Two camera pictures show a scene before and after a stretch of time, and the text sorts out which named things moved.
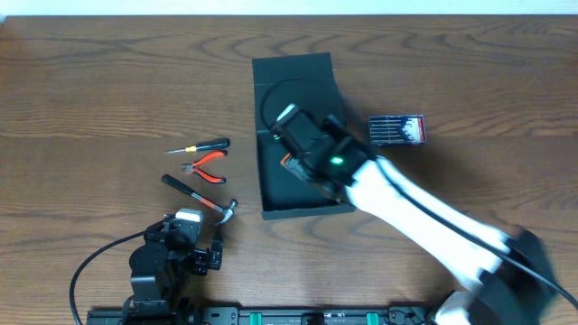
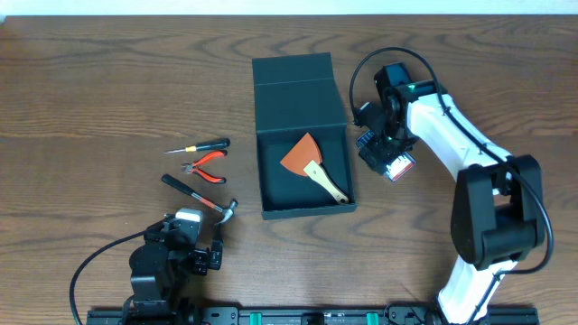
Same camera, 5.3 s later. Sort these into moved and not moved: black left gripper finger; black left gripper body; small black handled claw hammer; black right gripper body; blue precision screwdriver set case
Moved: blue precision screwdriver set case; black right gripper body
Not moved: small black handled claw hammer; black left gripper finger; black left gripper body
